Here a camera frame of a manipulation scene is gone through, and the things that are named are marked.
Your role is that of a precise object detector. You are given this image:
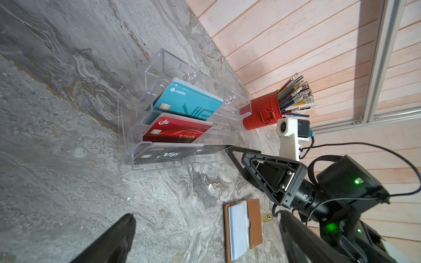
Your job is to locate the black VIP card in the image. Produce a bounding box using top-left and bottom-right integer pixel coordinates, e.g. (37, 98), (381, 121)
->
(133, 142), (232, 165)

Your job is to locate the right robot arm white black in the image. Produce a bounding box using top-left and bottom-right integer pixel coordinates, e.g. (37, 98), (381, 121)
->
(227, 146), (396, 263)

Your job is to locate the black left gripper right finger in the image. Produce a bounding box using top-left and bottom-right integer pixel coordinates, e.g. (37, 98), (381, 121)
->
(279, 210), (350, 263)

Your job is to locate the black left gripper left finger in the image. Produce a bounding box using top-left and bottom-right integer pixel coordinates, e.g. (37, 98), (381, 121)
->
(72, 213), (136, 263)

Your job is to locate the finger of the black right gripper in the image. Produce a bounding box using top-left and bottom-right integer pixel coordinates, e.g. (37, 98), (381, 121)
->
(241, 152), (308, 208)
(226, 146), (262, 183)

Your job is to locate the clear acrylic card display stand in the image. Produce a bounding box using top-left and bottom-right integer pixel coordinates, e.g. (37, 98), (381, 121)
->
(118, 50), (252, 175)

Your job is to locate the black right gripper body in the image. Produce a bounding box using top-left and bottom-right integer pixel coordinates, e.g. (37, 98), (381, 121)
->
(291, 155), (390, 222)

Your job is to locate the bundle of coloured pencils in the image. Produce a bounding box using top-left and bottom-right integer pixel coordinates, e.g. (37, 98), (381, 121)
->
(276, 73), (317, 118)

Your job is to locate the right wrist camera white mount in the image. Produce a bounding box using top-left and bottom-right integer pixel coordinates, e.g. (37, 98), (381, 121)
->
(276, 118), (312, 161)

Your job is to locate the red metal pencil bucket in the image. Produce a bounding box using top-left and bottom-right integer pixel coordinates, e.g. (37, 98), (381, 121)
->
(243, 91), (283, 130)

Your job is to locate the red VIP card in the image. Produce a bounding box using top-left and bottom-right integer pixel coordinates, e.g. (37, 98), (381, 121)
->
(142, 113), (213, 143)

